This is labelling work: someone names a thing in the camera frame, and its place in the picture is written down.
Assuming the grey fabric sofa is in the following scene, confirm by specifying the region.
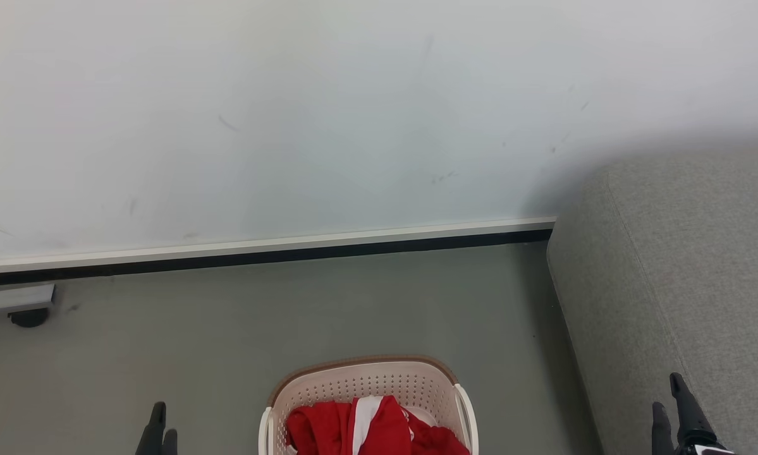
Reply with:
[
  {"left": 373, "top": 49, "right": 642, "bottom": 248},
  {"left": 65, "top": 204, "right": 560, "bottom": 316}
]
[{"left": 546, "top": 152, "right": 758, "bottom": 455}]

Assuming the grey metal frame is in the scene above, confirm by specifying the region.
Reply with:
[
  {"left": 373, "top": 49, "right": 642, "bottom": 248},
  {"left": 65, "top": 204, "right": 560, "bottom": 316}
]
[{"left": 0, "top": 284, "right": 56, "bottom": 315}]

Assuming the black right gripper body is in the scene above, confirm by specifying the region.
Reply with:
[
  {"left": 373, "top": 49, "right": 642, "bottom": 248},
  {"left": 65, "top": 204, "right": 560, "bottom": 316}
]
[{"left": 675, "top": 431, "right": 737, "bottom": 455}]

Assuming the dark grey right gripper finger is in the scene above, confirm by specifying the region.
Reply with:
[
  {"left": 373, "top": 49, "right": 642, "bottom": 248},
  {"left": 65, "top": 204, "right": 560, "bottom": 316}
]
[
  {"left": 669, "top": 372, "right": 719, "bottom": 444},
  {"left": 651, "top": 401, "right": 676, "bottom": 455}
]

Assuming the cream perforated laundry basket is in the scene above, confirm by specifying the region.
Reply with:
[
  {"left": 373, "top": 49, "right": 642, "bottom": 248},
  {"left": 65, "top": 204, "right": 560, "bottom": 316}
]
[{"left": 258, "top": 356, "right": 479, "bottom": 455}]

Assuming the red garment with white trim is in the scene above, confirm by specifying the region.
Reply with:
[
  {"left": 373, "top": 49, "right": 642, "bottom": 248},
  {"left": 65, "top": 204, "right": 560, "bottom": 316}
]
[{"left": 286, "top": 401, "right": 472, "bottom": 455}]

